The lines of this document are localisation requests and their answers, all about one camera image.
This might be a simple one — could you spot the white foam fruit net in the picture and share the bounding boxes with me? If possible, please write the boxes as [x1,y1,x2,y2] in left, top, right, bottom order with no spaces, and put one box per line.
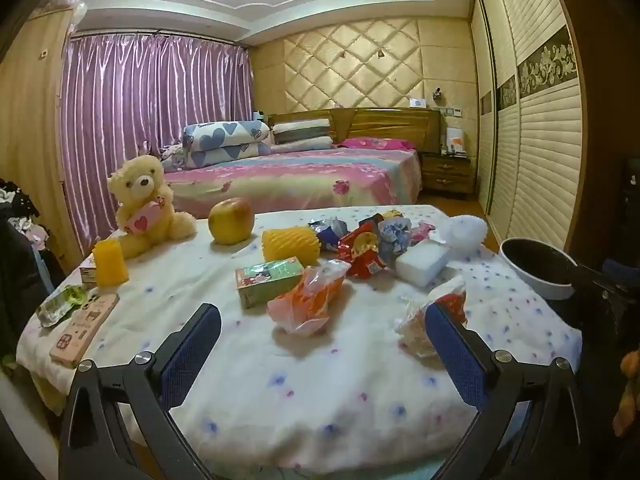
[439,214,488,261]

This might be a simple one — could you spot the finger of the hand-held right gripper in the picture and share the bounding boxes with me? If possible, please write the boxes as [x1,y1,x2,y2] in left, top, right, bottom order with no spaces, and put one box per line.
[575,259,640,306]

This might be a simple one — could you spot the bed with pink floral sheet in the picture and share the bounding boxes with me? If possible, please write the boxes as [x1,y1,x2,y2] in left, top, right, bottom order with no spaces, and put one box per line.
[162,147,423,211]

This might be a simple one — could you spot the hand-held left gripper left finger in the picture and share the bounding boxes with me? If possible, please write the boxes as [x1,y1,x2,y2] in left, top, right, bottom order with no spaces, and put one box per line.
[59,303,223,480]

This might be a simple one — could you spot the small patterned cloth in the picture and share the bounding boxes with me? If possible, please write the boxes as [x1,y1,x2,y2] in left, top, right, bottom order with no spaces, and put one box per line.
[160,145,188,171]

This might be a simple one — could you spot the wooden nightstand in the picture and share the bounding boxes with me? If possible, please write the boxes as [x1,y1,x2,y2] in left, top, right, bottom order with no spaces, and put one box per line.
[421,154,473,195]

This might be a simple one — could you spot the white foam block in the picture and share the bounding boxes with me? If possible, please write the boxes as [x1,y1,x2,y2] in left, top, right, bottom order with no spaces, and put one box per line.
[395,239,452,287]

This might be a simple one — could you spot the green drink carton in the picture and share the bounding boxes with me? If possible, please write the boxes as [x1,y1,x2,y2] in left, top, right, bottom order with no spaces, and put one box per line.
[235,256,305,309]

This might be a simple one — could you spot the green clear wrapper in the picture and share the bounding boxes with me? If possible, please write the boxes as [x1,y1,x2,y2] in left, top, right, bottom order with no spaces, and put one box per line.
[36,284,87,329]

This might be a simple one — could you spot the cream sliding door wardrobe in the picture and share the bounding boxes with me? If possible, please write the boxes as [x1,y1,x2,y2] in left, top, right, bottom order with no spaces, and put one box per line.
[470,0,586,261]

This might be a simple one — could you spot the striped grey white pillow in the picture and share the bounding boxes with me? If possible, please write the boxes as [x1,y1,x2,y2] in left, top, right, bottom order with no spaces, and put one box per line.
[272,119,337,153]

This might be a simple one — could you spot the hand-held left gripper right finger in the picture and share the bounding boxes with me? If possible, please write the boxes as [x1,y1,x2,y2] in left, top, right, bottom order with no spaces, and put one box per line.
[425,301,583,480]

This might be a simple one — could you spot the cream teddy bear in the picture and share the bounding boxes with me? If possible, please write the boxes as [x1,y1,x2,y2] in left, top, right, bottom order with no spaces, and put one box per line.
[107,154,197,260]

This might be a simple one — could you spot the white round trash bin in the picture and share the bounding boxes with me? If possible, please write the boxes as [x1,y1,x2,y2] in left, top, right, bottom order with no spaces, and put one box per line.
[500,237,586,301]

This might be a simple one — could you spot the pink pillow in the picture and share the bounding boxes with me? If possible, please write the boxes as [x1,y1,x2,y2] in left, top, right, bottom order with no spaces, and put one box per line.
[339,136,417,151]

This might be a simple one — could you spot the clear red snack bag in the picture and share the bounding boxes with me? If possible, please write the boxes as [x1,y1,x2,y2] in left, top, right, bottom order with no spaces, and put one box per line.
[394,280,468,359]

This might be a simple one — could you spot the red foil snack wrapper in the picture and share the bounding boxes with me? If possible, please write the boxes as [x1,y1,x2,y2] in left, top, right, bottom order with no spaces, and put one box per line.
[336,222,390,279]

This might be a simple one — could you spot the pink foil wrapper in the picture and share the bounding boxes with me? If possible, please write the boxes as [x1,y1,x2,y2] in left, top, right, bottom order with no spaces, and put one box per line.
[409,220,437,247]

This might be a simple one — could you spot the wooden headboard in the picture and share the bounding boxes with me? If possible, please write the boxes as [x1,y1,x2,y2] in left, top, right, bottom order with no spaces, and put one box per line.
[267,107,442,153]

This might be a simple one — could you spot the white box on nightstand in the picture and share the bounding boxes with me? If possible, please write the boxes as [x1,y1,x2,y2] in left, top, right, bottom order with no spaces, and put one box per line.
[442,127,466,156]

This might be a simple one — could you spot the light wooden cabinet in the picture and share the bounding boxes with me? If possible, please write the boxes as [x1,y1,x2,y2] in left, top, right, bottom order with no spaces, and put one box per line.
[0,7,83,261]

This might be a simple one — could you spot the yellow foam fruit net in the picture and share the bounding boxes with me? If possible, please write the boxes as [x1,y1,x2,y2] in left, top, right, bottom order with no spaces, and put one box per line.
[261,226,321,267]

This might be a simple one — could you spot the brown wooden door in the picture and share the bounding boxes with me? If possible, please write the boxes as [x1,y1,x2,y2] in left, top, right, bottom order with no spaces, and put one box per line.
[545,0,640,271]

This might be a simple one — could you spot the silver blue foil wrapper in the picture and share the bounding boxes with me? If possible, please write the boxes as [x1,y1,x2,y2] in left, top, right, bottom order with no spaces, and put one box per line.
[306,216,349,252]

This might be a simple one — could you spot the orange plastic snack bag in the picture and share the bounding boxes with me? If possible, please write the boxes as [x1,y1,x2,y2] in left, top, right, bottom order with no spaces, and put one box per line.
[266,259,351,337]

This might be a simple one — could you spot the heart pattern pillows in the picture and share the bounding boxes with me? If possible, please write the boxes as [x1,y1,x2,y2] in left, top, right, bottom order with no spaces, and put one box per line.
[181,120,273,166]

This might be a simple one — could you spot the person's right hand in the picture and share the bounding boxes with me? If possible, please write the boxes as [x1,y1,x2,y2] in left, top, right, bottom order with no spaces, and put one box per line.
[612,350,640,438]

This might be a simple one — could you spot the blue plastic wrapper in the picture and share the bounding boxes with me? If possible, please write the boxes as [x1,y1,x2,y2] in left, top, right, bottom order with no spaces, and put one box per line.
[377,216,415,257]

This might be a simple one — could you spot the pink phone case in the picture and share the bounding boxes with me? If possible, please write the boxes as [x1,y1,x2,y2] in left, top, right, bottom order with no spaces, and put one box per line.
[49,292,121,368]

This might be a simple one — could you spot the apple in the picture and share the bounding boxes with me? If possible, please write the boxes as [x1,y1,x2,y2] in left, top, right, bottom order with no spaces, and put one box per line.
[208,197,255,246]

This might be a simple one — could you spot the dark cloth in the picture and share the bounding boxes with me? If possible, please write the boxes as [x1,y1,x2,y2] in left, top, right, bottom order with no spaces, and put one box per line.
[0,220,51,361]

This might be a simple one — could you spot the purple satin curtain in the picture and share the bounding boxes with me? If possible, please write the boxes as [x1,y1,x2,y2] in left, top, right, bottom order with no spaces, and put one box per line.
[60,32,253,256]

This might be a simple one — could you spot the pile of clothes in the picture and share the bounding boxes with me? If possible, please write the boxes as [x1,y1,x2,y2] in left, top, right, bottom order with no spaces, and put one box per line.
[0,177,48,251]

